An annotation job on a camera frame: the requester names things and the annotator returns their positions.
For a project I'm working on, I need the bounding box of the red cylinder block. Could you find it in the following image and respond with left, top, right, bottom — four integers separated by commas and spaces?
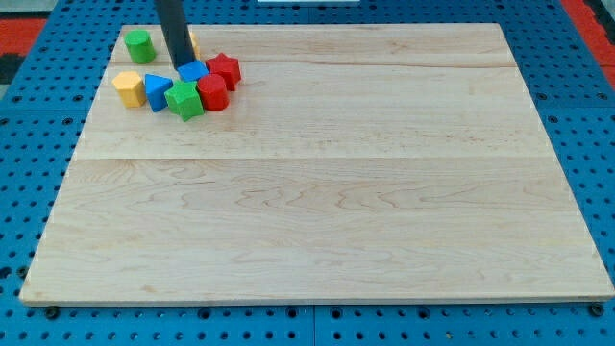
197, 74, 230, 111

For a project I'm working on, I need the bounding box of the blue cube block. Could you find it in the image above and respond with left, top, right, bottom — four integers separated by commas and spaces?
177, 60, 209, 82

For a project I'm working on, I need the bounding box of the red star block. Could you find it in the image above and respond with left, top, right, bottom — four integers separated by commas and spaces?
206, 53, 241, 91

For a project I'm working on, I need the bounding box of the green star block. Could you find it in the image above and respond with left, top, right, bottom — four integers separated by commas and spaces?
164, 81, 205, 122

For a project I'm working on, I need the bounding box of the light wooden board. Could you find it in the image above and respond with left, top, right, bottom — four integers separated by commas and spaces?
20, 23, 614, 307

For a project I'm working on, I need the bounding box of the blue triangle block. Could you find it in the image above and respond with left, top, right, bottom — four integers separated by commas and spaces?
144, 74, 173, 112

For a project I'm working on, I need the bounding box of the yellow block behind rod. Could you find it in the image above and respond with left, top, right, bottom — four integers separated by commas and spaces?
189, 32, 201, 60

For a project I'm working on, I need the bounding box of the yellow hexagon block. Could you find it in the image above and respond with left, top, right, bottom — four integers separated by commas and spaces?
111, 71, 146, 108

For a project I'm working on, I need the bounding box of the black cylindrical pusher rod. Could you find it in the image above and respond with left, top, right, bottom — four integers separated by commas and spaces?
154, 0, 196, 69

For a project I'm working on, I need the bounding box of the green cylinder block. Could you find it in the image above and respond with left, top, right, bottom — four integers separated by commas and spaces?
124, 29, 157, 64

